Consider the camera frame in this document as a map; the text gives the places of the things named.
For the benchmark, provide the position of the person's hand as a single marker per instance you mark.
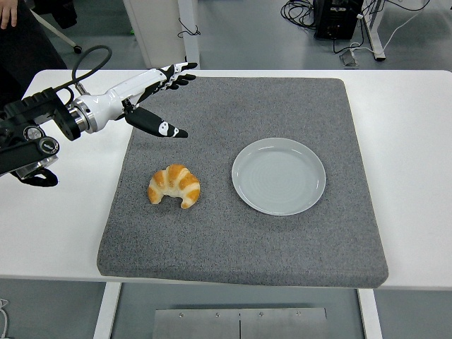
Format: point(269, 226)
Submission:
point(7, 12)

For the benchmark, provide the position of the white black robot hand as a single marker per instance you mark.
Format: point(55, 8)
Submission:
point(116, 99)

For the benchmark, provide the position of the golden croissant bread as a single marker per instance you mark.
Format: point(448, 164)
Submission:
point(176, 176)

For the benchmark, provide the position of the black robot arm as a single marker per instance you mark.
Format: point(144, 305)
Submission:
point(35, 106)

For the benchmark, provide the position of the grey round plate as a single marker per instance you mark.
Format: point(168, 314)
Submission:
point(279, 176)

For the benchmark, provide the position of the grey metal plate with screws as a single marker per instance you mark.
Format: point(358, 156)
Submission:
point(240, 323)

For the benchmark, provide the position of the person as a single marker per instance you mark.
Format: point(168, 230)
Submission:
point(28, 46)

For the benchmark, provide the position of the office chair with caster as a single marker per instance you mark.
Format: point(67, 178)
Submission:
point(60, 14)

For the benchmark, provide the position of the white cabinet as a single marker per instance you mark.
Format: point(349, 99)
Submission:
point(155, 28)

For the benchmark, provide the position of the grey felt mat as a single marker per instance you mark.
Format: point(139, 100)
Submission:
point(226, 116)

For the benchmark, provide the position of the white table leg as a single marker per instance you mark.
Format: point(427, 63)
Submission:
point(106, 310)
point(370, 314)

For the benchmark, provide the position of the black computer tower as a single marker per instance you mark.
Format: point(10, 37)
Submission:
point(335, 21)

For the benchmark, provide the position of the grey floor pedal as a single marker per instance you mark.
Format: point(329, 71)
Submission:
point(349, 59)

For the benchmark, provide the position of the white desk leg with foot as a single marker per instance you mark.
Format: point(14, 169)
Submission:
point(376, 31)

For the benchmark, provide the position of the white desk post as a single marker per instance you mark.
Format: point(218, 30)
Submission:
point(192, 49)

